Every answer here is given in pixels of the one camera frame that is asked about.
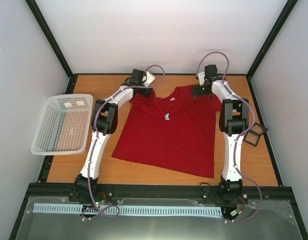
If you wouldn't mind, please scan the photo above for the red t-shirt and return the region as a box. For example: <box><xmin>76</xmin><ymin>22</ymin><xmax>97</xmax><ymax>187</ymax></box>
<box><xmin>112</xmin><ymin>85</ymin><xmax>221</xmax><ymax>178</ymax></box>

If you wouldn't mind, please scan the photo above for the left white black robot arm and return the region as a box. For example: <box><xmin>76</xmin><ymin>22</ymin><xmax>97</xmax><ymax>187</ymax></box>
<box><xmin>74</xmin><ymin>69</ymin><xmax>156</xmax><ymax>202</ymax></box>

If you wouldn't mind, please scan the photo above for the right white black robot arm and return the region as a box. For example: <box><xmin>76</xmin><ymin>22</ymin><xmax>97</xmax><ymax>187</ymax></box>
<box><xmin>192</xmin><ymin>64</ymin><xmax>249</xmax><ymax>203</ymax></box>

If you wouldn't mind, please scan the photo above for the black clear brooch box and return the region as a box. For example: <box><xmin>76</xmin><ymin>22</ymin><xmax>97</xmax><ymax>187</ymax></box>
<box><xmin>243</xmin><ymin>123</ymin><xmax>268</xmax><ymax>147</ymax></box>

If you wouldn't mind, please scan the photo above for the white perforated plastic basket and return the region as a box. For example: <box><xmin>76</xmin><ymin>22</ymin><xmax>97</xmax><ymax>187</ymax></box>
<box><xmin>31</xmin><ymin>93</ymin><xmax>94</xmax><ymax>156</ymax></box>

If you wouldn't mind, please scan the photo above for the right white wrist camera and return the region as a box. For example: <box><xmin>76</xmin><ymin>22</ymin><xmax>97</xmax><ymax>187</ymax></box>
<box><xmin>195</xmin><ymin>71</ymin><xmax>205</xmax><ymax>86</ymax></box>

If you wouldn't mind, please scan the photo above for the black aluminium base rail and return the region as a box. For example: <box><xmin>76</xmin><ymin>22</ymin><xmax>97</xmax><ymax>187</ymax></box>
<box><xmin>28</xmin><ymin>182</ymin><xmax>292</xmax><ymax>204</ymax></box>

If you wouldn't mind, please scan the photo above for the light blue cable duct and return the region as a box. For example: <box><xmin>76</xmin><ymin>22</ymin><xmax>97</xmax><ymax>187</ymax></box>
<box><xmin>32</xmin><ymin>203</ymin><xmax>222</xmax><ymax>218</ymax></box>

